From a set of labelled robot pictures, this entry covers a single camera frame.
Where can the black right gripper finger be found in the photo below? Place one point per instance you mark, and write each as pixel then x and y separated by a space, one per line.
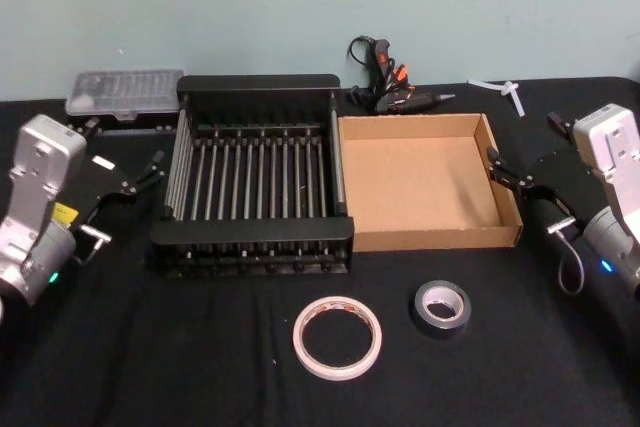
pixel 506 172
pixel 559 123

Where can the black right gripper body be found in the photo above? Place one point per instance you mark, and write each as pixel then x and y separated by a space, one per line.
pixel 562 177

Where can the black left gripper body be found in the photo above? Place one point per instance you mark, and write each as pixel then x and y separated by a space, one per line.
pixel 97 179

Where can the white tape roll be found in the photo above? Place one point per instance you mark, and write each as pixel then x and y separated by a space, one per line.
pixel 305 352

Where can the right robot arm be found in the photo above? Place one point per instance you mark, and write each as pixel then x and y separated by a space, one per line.
pixel 612 182

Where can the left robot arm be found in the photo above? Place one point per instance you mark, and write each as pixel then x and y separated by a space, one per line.
pixel 35 187

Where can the clear plastic case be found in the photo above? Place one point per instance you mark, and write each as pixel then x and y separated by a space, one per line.
pixel 125 92

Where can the white three-armed plastic piece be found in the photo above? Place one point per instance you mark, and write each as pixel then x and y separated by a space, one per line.
pixel 510 92

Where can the shallow brown cardboard tray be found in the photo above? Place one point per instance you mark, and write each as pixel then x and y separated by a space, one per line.
pixel 415 182

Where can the black rack with steel bars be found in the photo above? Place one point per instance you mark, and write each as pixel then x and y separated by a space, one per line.
pixel 250 182

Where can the black table cloth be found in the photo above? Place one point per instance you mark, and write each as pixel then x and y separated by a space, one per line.
pixel 210 357

